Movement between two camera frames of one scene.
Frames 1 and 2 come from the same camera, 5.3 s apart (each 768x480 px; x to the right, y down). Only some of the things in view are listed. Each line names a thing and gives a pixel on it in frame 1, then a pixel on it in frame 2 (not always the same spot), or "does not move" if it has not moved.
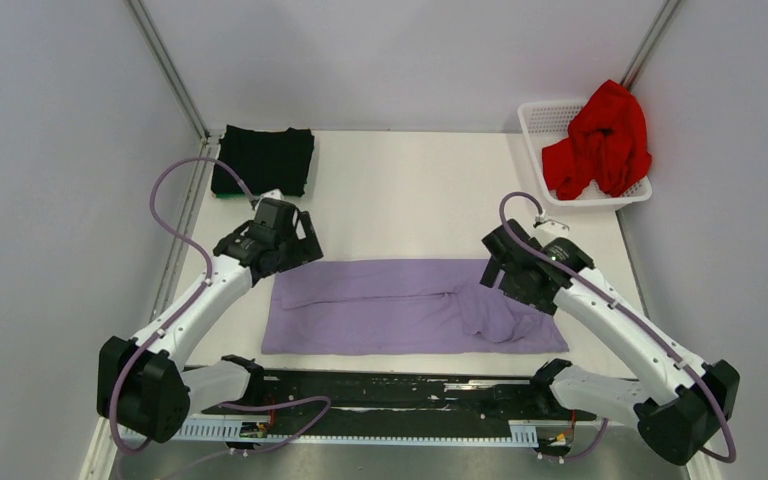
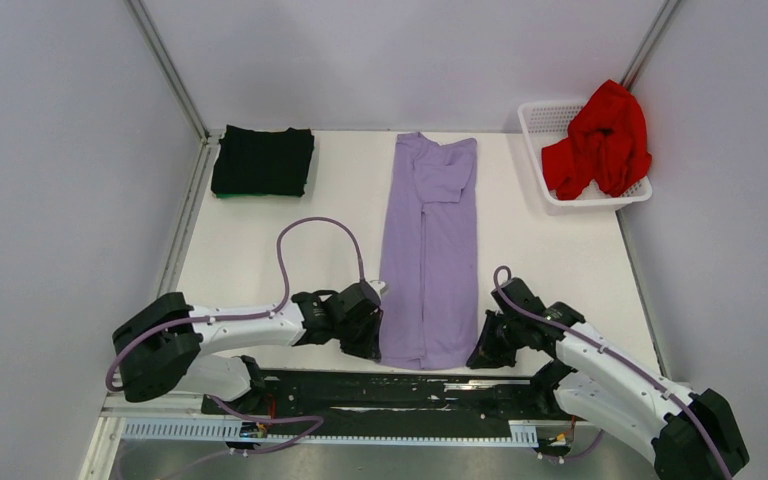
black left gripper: [306, 250] -> [370, 348]
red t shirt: [605, 142] does not move
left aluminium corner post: [210, 141] does not move
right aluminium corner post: [649, 43] does not move
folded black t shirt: [278, 160] does not move
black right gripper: [534, 301] -> [486, 355]
